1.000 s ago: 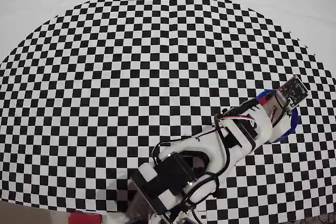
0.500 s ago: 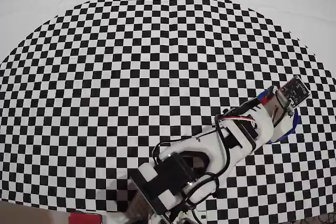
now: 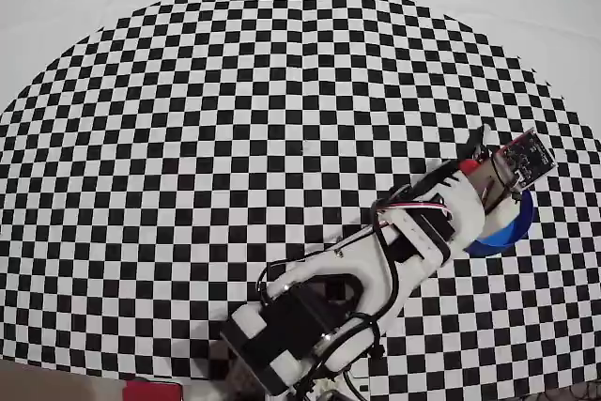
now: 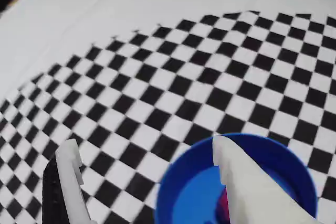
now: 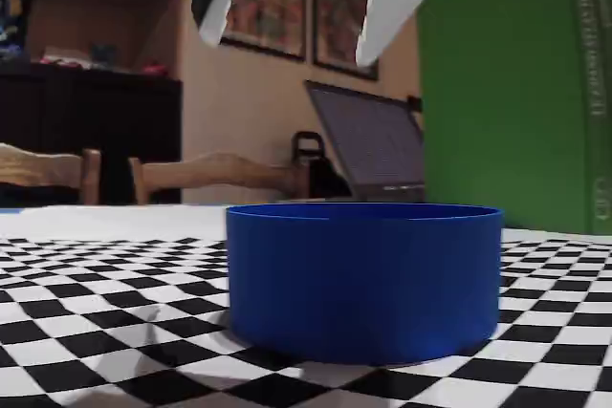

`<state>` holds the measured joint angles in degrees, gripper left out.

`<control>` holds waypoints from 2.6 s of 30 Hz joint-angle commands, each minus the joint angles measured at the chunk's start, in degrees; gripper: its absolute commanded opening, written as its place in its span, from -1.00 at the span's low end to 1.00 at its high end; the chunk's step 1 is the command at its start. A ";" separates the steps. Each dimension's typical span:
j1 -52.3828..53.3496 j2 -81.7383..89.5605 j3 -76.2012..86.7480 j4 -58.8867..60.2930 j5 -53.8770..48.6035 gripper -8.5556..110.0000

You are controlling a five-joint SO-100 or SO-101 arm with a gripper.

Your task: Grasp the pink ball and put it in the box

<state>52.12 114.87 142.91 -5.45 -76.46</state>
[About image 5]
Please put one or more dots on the wide black framed picture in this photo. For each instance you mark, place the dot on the wide black framed picture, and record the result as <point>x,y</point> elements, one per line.
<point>268,11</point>

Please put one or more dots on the open grey laptop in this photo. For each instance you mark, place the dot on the open grey laptop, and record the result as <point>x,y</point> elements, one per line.
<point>373,140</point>

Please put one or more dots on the black sideboard cabinet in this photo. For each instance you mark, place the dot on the black sideboard cabinet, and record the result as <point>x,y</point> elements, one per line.
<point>119,116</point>

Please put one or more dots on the wooden chair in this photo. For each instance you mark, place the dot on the wooden chair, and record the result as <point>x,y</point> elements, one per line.
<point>220,171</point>
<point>38,166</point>

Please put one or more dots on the black bag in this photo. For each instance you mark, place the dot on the black bag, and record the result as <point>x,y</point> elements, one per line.
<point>325,178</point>

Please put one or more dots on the blue tape strip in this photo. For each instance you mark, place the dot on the blue tape strip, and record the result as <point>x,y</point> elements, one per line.
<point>9,210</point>

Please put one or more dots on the narrow black framed picture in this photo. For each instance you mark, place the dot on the narrow black framed picture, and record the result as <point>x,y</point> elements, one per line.
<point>334,21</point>

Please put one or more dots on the blue round box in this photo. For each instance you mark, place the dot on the blue round box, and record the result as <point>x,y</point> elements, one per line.
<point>363,284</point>

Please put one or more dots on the long pink item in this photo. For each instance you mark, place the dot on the long pink item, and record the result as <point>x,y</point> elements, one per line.
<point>62,61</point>

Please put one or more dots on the black white checkered sheet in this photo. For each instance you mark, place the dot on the black white checkered sheet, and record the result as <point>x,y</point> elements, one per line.
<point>95,284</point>

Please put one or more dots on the small dark blue glass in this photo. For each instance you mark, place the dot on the small dark blue glass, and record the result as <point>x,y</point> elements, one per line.
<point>103,54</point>

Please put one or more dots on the blue toy figure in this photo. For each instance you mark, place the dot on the blue toy figure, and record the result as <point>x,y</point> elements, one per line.
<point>12,30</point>

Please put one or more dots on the short pink item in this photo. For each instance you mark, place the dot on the short pink item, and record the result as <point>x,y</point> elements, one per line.
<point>155,69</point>

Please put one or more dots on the large green book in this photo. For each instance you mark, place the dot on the large green book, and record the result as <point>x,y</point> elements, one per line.
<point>502,116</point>

